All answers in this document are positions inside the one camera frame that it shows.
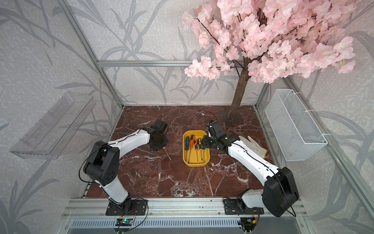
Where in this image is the green black handle screwdriver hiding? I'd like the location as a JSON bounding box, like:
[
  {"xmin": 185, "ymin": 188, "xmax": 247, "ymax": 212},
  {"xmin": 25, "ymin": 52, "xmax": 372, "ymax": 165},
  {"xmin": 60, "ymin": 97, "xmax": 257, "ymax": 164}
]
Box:
[{"xmin": 185, "ymin": 136, "xmax": 191, "ymax": 154}]

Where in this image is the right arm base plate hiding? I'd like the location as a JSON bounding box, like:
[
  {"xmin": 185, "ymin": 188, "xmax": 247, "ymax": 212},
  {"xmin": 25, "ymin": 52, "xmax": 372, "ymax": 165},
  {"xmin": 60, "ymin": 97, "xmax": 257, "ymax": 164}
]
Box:
[{"xmin": 222, "ymin": 197, "xmax": 264, "ymax": 215}]

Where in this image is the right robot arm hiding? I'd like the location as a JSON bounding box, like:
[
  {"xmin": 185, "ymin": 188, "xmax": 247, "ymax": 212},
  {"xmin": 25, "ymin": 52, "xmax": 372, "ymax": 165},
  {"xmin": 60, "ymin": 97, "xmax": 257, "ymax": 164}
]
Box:
[{"xmin": 202, "ymin": 121, "xmax": 300, "ymax": 217}]

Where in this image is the pink blossom artificial tree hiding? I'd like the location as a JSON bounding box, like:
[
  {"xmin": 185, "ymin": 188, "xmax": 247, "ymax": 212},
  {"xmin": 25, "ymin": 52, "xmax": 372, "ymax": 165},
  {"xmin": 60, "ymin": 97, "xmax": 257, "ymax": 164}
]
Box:
[{"xmin": 182, "ymin": 0, "xmax": 358, "ymax": 124}]

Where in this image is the black yellow handle screwdriver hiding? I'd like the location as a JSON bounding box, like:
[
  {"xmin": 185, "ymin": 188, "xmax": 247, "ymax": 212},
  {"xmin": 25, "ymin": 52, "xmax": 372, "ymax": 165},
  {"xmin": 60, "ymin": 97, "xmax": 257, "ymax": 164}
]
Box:
[{"xmin": 198, "ymin": 138, "xmax": 204, "ymax": 161}]

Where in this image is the left circuit board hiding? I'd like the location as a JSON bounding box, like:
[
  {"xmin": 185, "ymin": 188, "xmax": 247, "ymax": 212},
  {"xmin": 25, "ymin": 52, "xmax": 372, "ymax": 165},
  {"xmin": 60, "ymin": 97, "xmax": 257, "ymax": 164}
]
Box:
[{"xmin": 116, "ymin": 217, "xmax": 134, "ymax": 227}]

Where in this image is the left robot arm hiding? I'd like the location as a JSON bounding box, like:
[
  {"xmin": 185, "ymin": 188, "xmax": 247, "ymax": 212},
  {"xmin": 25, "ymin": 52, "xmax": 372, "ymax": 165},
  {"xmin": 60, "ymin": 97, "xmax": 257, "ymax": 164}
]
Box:
[{"xmin": 83, "ymin": 119, "xmax": 168, "ymax": 212}]

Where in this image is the aluminium frame crossbar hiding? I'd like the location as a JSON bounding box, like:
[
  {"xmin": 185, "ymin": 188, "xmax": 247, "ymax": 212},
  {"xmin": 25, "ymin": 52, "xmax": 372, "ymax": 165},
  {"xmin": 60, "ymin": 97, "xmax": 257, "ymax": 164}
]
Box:
[{"xmin": 97, "ymin": 60, "xmax": 192, "ymax": 67}]

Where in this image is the aluminium front rail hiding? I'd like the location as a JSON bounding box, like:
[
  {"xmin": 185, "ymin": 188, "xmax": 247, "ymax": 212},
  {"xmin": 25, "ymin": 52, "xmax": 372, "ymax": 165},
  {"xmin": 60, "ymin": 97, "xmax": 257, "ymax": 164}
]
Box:
[{"xmin": 61, "ymin": 196, "xmax": 307, "ymax": 219}]

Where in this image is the white wire mesh basket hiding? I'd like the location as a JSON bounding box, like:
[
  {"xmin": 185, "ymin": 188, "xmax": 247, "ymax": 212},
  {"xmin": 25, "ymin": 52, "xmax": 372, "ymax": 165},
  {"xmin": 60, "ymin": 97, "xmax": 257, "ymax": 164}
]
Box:
[{"xmin": 265, "ymin": 89, "xmax": 328, "ymax": 161}]

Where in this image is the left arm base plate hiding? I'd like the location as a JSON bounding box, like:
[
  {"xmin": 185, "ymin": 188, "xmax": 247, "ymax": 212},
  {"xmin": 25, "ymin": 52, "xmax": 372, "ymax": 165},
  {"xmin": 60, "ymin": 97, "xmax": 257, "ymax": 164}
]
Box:
[{"xmin": 105, "ymin": 198, "xmax": 148, "ymax": 216}]

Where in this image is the orange handle long screwdriver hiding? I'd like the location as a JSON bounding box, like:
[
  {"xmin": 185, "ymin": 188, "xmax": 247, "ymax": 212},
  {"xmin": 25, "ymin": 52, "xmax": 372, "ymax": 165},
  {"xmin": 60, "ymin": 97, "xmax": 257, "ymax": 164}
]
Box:
[{"xmin": 188, "ymin": 135, "xmax": 195, "ymax": 163}]

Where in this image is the yellow plastic storage box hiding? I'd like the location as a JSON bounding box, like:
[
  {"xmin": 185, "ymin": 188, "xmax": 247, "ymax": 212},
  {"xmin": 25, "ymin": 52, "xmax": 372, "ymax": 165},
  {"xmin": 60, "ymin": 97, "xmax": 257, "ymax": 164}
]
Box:
[{"xmin": 183, "ymin": 130, "xmax": 210, "ymax": 167}]

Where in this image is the right circuit board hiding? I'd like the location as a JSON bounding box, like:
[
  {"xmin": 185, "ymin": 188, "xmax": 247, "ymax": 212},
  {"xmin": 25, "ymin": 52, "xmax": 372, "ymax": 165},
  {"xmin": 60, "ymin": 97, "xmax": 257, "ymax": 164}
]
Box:
[{"xmin": 238, "ymin": 217, "xmax": 258, "ymax": 230}]

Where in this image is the clear acrylic wall shelf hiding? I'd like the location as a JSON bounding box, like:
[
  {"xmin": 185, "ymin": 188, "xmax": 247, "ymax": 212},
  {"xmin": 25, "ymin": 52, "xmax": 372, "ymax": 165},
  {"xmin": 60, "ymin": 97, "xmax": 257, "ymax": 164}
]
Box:
[{"xmin": 10, "ymin": 92, "xmax": 95, "ymax": 160}]

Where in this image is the circuit board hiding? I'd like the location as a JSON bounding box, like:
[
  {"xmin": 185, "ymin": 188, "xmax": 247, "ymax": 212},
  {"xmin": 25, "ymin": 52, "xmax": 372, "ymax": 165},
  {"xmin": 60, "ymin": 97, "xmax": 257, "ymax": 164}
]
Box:
[
  {"xmin": 238, "ymin": 217, "xmax": 258, "ymax": 230},
  {"xmin": 116, "ymin": 217, "xmax": 134, "ymax": 227}
]

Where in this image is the orange black stubby screwdriver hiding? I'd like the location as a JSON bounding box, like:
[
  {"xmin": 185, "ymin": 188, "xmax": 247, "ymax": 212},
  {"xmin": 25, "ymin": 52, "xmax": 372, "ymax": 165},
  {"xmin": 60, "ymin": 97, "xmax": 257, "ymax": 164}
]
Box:
[{"xmin": 194, "ymin": 137, "xmax": 199, "ymax": 162}]

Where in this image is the white work glove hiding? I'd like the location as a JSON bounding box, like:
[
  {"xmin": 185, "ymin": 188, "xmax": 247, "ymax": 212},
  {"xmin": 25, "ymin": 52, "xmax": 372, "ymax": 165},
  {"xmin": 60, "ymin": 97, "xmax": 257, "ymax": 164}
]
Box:
[{"xmin": 239, "ymin": 136, "xmax": 267, "ymax": 159}]

